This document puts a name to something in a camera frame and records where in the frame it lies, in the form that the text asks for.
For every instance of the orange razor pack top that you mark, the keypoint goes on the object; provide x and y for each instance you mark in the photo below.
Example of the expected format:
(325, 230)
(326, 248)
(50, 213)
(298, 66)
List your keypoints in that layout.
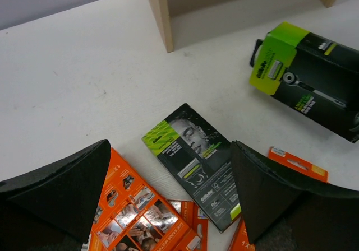
(132, 215)

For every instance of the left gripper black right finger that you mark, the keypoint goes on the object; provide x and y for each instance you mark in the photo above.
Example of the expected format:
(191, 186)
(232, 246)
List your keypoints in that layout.
(287, 210)

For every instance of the black green Gillette box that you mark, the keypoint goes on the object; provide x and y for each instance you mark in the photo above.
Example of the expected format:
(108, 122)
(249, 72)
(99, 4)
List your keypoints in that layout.
(198, 157)
(311, 74)

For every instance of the orange razor pack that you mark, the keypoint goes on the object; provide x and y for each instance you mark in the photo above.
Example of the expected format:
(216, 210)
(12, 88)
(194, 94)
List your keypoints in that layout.
(297, 164)
(132, 215)
(195, 217)

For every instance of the orange razor pack left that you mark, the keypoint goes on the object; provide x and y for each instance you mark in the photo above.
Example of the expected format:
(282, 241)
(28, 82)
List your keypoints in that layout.
(195, 217)

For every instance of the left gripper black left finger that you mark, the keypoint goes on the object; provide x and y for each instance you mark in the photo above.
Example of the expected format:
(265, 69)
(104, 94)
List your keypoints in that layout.
(53, 207)

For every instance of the wooden three-tier shelf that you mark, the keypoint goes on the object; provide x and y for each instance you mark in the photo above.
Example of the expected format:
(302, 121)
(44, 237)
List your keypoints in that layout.
(165, 10)

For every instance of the orange razor pack front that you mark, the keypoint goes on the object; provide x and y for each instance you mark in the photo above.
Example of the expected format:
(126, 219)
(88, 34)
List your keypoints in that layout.
(297, 164)

